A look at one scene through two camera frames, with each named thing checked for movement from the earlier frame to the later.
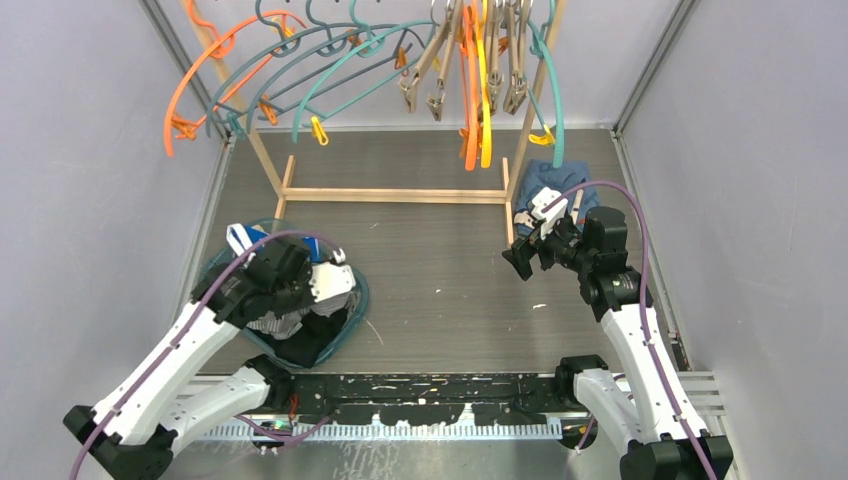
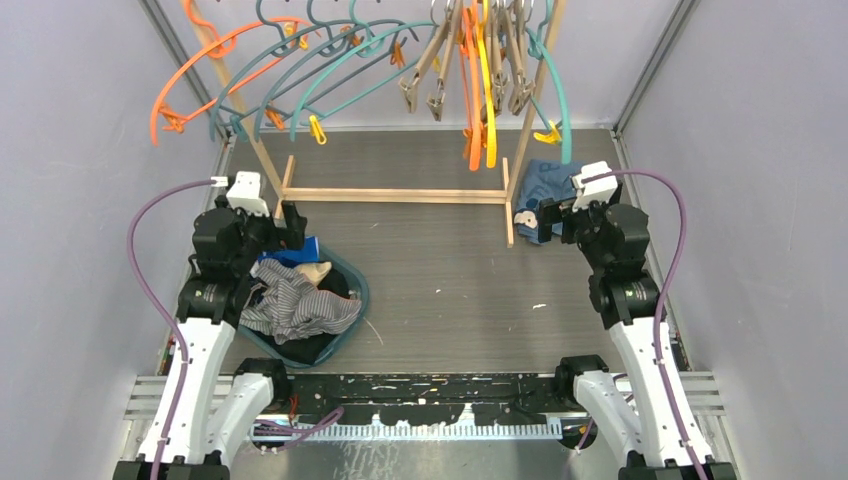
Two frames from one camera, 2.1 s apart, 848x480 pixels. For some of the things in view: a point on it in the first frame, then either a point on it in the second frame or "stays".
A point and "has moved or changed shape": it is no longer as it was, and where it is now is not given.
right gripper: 524,249 -> 550,212
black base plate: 439,398 stays
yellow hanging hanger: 486,143 stays
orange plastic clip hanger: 175,125 has moved or changed shape
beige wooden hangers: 518,21 stays
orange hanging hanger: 473,121 stays
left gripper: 309,298 -> 291,236
